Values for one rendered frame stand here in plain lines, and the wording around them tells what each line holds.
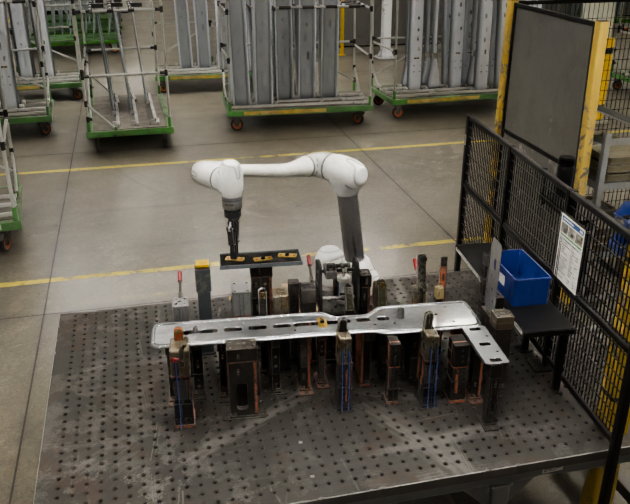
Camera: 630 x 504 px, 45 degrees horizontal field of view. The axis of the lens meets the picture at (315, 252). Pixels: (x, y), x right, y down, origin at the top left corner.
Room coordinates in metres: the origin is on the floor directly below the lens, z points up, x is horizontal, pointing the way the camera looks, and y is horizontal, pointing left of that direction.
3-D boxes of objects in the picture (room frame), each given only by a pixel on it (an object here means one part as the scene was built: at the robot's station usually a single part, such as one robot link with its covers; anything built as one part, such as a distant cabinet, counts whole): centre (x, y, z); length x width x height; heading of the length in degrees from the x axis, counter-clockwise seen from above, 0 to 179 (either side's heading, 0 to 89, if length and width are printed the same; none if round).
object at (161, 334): (2.77, -0.01, 1.00); 1.38 x 0.22 x 0.02; 98
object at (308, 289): (2.97, 0.03, 0.89); 0.13 x 0.11 x 0.38; 8
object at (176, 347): (2.51, 0.52, 0.88); 0.15 x 0.11 x 0.36; 8
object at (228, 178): (3.08, 0.37, 1.54); 0.13 x 0.11 x 0.16; 47
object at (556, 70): (5.18, -1.58, 1.00); 1.34 x 0.14 x 2.00; 13
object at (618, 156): (5.22, -1.98, 0.65); 1.00 x 0.50 x 1.30; 13
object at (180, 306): (2.86, 0.58, 0.88); 0.11 x 0.10 x 0.36; 8
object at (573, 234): (2.83, -1.05, 1.30); 0.23 x 0.02 x 0.31; 8
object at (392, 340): (2.65, -0.32, 0.84); 0.11 x 0.08 x 0.29; 8
